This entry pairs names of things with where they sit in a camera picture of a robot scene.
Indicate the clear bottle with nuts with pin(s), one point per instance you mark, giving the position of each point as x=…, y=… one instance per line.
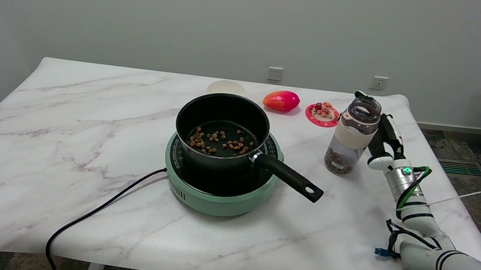
x=350, y=137

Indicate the red toy fruit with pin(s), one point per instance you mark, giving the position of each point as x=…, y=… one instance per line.
x=281, y=100

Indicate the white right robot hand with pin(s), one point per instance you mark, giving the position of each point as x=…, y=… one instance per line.
x=392, y=143

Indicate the white round bowl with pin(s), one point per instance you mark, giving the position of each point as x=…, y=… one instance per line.
x=226, y=87

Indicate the floor vent grille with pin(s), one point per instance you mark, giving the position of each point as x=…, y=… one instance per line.
x=462, y=168

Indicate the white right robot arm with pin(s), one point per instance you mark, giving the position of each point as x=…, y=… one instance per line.
x=421, y=223

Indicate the green induction cooker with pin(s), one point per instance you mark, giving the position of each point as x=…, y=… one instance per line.
x=216, y=201

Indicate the white zip tie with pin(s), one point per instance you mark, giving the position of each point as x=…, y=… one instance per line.
x=450, y=199

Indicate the brown nuts in pan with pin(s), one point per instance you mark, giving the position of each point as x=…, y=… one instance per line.
x=211, y=139

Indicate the red round coaster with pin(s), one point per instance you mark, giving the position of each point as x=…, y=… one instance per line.
x=323, y=122

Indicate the white wall socket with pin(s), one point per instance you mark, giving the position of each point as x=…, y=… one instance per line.
x=379, y=82
x=275, y=73

